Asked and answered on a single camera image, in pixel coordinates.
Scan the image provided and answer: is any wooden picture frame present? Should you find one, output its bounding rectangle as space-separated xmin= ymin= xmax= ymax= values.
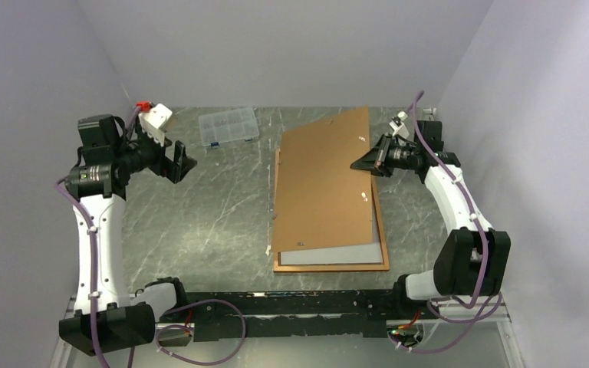
xmin=271 ymin=149 xmax=390 ymax=273

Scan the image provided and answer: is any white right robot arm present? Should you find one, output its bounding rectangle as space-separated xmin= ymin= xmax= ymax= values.
xmin=350 ymin=116 xmax=511 ymax=318

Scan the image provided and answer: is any aluminium extrusion rail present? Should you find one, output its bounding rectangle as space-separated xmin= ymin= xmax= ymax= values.
xmin=50 ymin=291 xmax=527 ymax=368

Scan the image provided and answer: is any clear plastic organizer box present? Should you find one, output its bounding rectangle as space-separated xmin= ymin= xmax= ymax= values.
xmin=198 ymin=107 xmax=259 ymax=147

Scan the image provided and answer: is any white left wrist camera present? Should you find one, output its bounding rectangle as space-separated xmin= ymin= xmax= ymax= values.
xmin=136 ymin=101 xmax=173 ymax=146

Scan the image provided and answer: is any brown backing board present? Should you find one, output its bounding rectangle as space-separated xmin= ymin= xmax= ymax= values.
xmin=272 ymin=107 xmax=373 ymax=252

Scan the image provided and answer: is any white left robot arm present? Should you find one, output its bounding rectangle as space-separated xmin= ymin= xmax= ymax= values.
xmin=57 ymin=112 xmax=197 ymax=359

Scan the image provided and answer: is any sunset photo print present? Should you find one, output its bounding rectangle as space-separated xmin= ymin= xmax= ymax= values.
xmin=278 ymin=192 xmax=387 ymax=266

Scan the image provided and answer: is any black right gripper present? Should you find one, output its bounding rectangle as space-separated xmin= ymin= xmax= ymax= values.
xmin=350 ymin=132 xmax=420 ymax=178

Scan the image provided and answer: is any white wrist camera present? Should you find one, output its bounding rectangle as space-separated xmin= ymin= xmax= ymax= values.
xmin=388 ymin=110 xmax=410 ymax=140
xmin=136 ymin=101 xmax=173 ymax=146

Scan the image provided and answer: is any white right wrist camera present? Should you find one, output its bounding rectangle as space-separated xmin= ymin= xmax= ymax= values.
xmin=388 ymin=110 xmax=410 ymax=140

